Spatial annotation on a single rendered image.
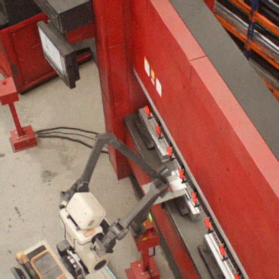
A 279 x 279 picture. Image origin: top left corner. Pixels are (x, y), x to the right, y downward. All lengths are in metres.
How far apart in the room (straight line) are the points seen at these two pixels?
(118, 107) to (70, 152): 1.18
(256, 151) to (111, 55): 1.77
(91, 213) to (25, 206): 1.83
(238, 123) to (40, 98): 3.63
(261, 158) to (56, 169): 3.13
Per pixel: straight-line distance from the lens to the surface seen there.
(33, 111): 5.78
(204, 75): 2.74
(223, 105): 2.61
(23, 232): 4.95
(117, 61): 3.99
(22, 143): 5.42
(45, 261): 3.76
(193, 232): 3.83
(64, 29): 3.83
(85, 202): 3.37
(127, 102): 4.33
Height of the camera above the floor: 4.23
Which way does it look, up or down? 52 degrees down
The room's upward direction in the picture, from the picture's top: 3 degrees counter-clockwise
